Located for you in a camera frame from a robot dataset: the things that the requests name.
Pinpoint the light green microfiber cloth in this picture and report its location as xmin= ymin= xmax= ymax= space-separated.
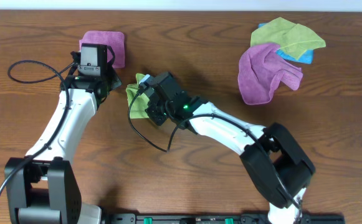
xmin=126 ymin=73 xmax=149 ymax=119

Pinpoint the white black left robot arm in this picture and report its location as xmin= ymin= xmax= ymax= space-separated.
xmin=0 ymin=44 xmax=121 ymax=223

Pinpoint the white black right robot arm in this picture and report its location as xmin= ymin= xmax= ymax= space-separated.
xmin=138 ymin=72 xmax=315 ymax=223

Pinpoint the folded purple cloth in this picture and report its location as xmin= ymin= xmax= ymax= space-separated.
xmin=79 ymin=30 xmax=125 ymax=68

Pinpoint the crumpled purple cloth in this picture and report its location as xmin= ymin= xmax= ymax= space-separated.
xmin=237 ymin=43 xmax=303 ymax=105

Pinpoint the yellow-green cloth in pile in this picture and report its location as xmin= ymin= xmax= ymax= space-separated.
xmin=250 ymin=17 xmax=326 ymax=61

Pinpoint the blue cloth in pile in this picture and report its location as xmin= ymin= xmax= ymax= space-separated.
xmin=257 ymin=22 xmax=314 ymax=65

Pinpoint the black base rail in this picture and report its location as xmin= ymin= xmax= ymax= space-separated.
xmin=100 ymin=213 xmax=346 ymax=224

